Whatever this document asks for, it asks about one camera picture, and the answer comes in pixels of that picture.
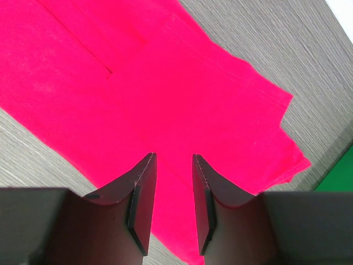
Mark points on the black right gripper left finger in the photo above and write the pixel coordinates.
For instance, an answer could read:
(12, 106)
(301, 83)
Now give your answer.
(110, 225)

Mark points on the hot pink t shirt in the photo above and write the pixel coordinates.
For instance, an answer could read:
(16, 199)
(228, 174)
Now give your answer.
(103, 83)

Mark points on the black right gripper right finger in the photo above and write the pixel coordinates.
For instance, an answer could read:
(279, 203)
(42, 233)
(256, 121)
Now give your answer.
(236, 227)

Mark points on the green plastic tray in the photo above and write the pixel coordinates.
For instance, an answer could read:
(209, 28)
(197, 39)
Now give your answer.
(339, 178)

